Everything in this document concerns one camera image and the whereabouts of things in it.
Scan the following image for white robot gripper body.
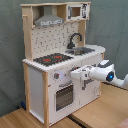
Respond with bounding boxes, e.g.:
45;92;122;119
71;66;90;80

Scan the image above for white oven door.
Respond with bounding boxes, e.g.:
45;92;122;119
48;79;80;125

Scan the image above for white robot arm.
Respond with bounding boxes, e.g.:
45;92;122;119
71;60;128;90

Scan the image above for wooden toy kitchen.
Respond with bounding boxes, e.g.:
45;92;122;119
22;2;105;128

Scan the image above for grey toy sink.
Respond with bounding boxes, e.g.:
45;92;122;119
65;47;95;55

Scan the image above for left red oven knob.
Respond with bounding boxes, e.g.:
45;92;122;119
54;73;60;79

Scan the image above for black toy faucet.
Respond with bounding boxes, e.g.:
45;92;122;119
66;32;83;50

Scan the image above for black toy stovetop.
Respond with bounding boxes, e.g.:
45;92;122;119
34;53;70;66

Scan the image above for toy microwave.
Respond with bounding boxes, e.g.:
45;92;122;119
66;3;89;21

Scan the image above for grey range hood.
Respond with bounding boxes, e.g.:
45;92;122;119
34;6;64;27

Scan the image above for grey fridge door handle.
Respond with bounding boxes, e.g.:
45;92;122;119
82;80;86;90

